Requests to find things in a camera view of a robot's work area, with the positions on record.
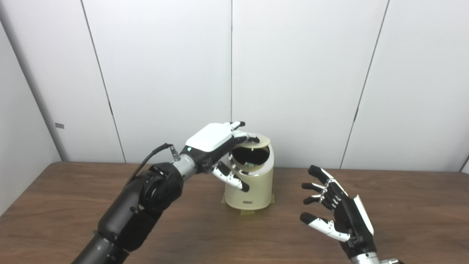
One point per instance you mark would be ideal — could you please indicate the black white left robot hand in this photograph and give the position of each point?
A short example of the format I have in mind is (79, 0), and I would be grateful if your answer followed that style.
(209, 141)

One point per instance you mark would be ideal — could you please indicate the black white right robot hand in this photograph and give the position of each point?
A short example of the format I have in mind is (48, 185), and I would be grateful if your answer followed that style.
(351, 218)

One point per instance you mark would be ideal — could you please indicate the cream-colored plastic bin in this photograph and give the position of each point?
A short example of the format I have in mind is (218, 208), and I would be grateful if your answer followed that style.
(256, 189)

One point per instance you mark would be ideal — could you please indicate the round cream bin lid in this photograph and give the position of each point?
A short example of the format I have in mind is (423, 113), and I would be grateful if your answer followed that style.
(262, 143)

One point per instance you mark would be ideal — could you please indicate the green white milk carton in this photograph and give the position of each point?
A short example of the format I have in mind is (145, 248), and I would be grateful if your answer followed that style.
(251, 166)

